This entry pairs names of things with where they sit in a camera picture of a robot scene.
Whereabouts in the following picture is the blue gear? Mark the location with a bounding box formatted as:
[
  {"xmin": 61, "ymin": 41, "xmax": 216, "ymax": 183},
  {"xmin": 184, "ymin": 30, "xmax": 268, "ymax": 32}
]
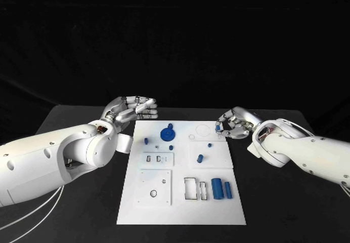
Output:
[{"xmin": 160, "ymin": 123, "xmax": 177, "ymax": 142}]

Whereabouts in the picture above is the large blue cylinder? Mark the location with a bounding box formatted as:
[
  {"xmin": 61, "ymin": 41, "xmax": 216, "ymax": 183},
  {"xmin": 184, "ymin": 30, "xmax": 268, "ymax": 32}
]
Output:
[{"xmin": 210, "ymin": 178, "xmax": 225, "ymax": 200}]

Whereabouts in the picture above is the white task board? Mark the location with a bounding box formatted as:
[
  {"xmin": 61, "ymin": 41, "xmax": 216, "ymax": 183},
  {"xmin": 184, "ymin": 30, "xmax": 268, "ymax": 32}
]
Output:
[{"xmin": 115, "ymin": 120, "xmax": 248, "ymax": 226}]

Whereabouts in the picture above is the slim blue cylinder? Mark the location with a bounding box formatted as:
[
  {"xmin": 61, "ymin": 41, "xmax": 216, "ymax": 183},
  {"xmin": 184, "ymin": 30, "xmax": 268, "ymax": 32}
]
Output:
[{"xmin": 223, "ymin": 181, "xmax": 233, "ymax": 199}]

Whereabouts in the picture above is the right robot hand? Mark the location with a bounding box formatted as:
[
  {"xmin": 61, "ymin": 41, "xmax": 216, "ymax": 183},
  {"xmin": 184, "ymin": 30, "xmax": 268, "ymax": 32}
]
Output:
[{"xmin": 215, "ymin": 106, "xmax": 265, "ymax": 140}]

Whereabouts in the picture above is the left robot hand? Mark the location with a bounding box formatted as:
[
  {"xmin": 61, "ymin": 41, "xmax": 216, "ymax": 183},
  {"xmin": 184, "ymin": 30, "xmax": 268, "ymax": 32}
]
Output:
[{"xmin": 100, "ymin": 96, "xmax": 160, "ymax": 134}]

